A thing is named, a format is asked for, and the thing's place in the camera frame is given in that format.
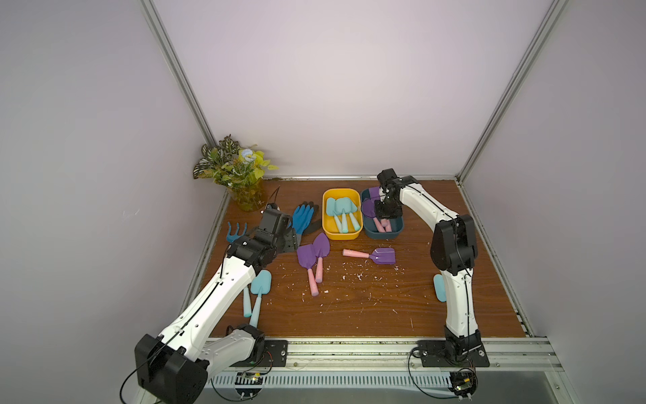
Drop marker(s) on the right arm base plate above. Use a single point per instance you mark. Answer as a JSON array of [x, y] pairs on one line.
[[444, 354]]

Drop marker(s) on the purple pointed shovel lower left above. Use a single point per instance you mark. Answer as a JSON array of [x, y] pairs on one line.
[[322, 248]]

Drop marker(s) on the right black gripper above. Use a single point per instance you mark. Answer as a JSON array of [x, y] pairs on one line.
[[386, 209]]

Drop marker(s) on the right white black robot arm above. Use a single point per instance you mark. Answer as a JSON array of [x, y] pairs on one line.
[[453, 251]]

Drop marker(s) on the purple square shovel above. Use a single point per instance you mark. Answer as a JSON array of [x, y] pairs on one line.
[[375, 193], [386, 224], [307, 259], [381, 255]]

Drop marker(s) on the aluminium front rail frame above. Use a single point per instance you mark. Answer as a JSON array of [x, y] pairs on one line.
[[393, 363]]

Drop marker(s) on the teal plastic storage box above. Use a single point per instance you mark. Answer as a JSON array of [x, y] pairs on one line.
[[370, 229]]

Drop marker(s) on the artificial plant in glass vase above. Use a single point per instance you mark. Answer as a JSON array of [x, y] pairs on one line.
[[239, 169]]

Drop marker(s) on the purple pointed shovel top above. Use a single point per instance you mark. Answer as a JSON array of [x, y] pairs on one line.
[[368, 209]]

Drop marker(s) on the right small circuit board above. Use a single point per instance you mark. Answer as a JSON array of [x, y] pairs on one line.
[[463, 383]]

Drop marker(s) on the blue grey gardening glove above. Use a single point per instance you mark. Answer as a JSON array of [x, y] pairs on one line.
[[305, 221]]

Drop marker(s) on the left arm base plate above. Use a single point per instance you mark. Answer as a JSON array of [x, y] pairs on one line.
[[275, 354]]

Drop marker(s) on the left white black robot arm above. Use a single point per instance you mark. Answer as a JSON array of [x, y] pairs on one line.
[[175, 365]]

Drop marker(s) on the purple pointed shovel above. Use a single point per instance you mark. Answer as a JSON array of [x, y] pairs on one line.
[[368, 209], [322, 248]]

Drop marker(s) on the teal shovel sideways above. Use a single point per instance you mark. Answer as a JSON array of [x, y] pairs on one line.
[[352, 209]]

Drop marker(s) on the yellow plastic storage box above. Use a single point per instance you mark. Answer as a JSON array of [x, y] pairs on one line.
[[327, 222]]

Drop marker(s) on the small circuit board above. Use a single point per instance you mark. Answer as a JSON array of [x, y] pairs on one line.
[[248, 385], [463, 383]]

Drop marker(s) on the left small circuit board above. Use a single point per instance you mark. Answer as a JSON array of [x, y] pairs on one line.
[[248, 385]]

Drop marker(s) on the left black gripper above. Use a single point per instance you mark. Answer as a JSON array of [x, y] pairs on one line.
[[290, 241]]

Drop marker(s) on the blue rake yellow handle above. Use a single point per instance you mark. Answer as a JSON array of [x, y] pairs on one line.
[[235, 232]]

